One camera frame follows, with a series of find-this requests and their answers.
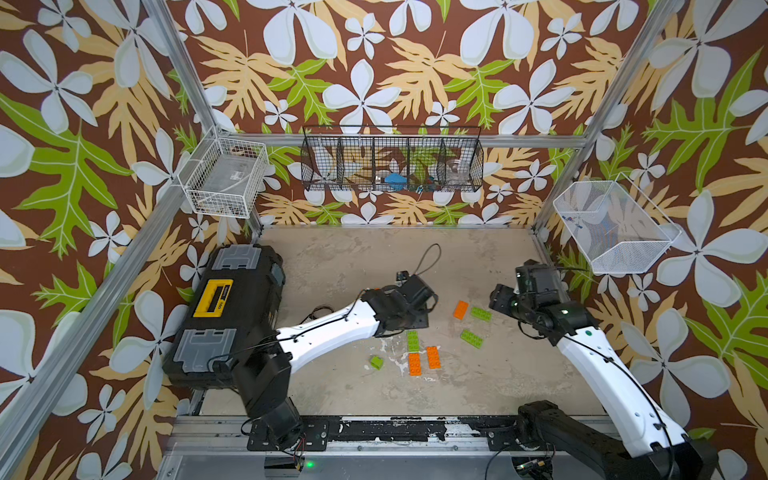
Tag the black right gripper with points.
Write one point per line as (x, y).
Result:
(499, 297)

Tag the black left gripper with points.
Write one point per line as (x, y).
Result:
(422, 317)

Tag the small lime brick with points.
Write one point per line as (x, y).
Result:
(376, 362)

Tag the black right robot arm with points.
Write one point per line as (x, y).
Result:
(649, 445)

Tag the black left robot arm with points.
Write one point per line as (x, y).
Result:
(262, 372)

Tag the white mesh basket right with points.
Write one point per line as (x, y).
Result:
(616, 225)

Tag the black yellow toolbox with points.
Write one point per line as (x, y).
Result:
(239, 293)

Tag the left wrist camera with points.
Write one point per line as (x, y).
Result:
(402, 277)

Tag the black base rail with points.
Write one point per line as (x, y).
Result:
(315, 433)

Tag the black wire basket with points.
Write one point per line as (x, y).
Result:
(391, 158)

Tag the white wire basket left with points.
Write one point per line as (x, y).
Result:
(223, 176)

